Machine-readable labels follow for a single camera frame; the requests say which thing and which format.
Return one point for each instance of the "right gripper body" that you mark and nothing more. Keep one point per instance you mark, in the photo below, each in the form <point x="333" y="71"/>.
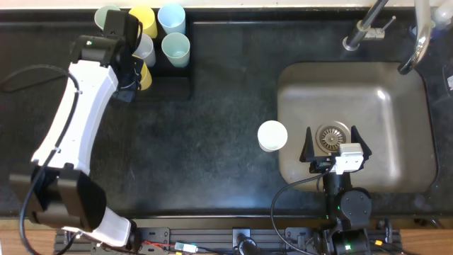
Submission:
<point x="320" y="165"/>

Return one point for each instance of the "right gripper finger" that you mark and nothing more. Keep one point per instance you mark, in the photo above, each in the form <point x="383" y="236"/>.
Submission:
<point x="359" y="139"/>
<point x="308" y="147"/>

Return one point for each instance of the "white cup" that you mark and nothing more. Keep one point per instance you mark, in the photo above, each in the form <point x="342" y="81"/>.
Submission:
<point x="147" y="51"/>
<point x="272" y="135"/>

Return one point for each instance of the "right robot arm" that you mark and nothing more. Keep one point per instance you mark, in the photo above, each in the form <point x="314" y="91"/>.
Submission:
<point x="354" y="205"/>

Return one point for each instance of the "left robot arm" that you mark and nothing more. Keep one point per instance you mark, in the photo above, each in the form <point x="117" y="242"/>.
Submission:
<point x="85" y="106"/>

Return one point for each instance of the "steel sink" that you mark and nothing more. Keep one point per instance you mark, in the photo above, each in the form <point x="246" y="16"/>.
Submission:
<point x="389" y="106"/>

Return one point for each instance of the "steel tap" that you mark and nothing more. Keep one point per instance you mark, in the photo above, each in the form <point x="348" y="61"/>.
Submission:
<point x="357" y="33"/>

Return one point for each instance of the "blue soap bottle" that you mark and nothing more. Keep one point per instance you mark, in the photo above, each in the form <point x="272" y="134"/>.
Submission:
<point x="448" y="76"/>

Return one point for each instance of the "black tray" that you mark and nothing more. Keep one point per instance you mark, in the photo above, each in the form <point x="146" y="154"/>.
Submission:
<point x="173" y="81"/>

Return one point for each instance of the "green cup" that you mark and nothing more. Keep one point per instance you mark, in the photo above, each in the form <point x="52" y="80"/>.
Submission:
<point x="176" y="49"/>
<point x="101" y="16"/>

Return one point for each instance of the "yellow cup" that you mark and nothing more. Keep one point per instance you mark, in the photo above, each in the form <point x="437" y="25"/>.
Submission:
<point x="147" y="21"/>
<point x="146" y="76"/>

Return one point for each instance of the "blue cup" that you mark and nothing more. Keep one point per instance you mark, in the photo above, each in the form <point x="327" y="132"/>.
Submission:
<point x="172" y="17"/>

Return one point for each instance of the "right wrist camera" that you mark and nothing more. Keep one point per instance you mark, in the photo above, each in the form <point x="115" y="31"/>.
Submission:
<point x="349" y="158"/>

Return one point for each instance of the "mounting rail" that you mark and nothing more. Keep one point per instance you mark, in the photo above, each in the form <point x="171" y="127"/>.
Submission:
<point x="212" y="239"/>

